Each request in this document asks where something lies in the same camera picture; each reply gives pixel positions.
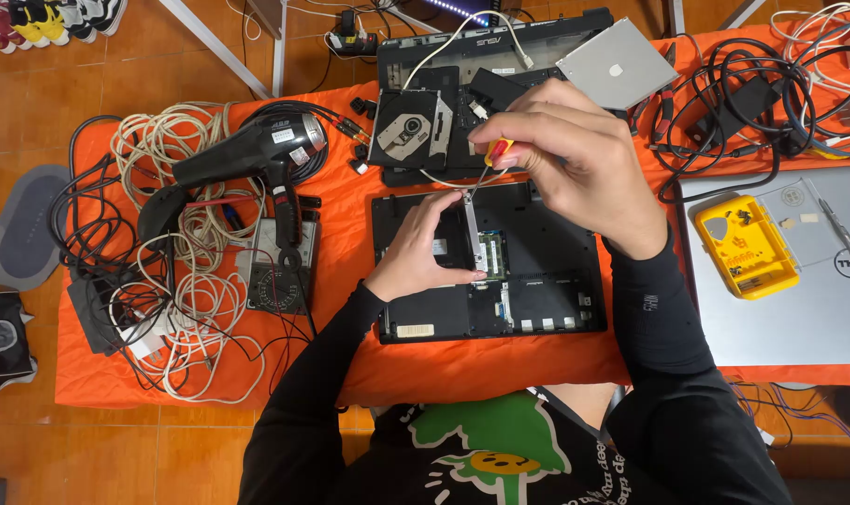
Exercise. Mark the black laptop chassis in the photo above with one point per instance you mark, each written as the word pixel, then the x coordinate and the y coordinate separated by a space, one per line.
pixel 453 52

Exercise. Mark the person's right hand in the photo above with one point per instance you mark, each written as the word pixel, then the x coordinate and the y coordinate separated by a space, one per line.
pixel 586 161

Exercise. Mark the person's left hand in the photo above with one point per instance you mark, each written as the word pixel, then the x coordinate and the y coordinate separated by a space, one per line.
pixel 414 249

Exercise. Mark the black optical drive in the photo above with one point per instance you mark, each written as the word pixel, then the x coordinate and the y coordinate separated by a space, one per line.
pixel 407 130

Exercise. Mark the row of shoes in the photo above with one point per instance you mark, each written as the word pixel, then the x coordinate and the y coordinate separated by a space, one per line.
pixel 46 21

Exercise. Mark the silver laptop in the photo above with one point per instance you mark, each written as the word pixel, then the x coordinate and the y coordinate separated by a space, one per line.
pixel 783 329

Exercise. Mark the analog multimeter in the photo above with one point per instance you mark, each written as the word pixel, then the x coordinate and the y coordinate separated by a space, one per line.
pixel 281 280

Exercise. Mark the black laptop power adapter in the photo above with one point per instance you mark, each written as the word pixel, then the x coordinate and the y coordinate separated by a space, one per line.
pixel 733 109

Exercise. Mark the white table frame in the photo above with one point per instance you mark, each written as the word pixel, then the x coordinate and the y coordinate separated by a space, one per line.
pixel 218 49

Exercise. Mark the silver optical drive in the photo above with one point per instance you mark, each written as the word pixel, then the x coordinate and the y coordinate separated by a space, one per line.
pixel 616 67

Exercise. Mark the black power strip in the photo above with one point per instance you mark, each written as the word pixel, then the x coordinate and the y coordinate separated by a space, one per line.
pixel 353 42

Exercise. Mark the red test probe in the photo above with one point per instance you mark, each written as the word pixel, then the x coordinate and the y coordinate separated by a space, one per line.
pixel 221 201

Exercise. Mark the grey floor mat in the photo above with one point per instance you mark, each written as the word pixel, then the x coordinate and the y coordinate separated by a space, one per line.
pixel 29 224

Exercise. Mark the black laptop base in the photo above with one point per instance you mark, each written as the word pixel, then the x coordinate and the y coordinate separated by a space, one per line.
pixel 551 238

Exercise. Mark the silver tweezers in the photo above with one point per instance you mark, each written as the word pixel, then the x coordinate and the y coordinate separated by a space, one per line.
pixel 837 226

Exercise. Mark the silver metal drive bracket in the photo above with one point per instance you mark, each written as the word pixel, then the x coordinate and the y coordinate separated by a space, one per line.
pixel 473 235

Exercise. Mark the black small adapter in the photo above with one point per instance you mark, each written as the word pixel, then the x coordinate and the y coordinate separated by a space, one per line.
pixel 496 88

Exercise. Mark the black heat gun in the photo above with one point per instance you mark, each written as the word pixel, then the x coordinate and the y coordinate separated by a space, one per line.
pixel 257 151

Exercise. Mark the white plug charger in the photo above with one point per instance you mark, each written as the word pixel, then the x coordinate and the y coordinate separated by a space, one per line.
pixel 144 345

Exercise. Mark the black bag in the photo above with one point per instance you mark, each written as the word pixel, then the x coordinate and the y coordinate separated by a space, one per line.
pixel 1 344

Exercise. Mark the black power brick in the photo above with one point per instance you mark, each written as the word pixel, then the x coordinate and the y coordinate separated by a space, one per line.
pixel 92 308

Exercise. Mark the orange tablecloth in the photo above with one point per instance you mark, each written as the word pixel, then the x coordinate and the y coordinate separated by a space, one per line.
pixel 369 372

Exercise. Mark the yellow bit case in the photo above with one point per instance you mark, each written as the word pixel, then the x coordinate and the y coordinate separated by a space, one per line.
pixel 744 245

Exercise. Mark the person's black printed shirt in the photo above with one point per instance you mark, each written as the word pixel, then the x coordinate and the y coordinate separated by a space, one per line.
pixel 495 456

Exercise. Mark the group of small black parts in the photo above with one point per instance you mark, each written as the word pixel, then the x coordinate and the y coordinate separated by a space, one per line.
pixel 360 105

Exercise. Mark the green memory module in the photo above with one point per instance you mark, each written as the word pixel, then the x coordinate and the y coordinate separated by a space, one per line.
pixel 492 256

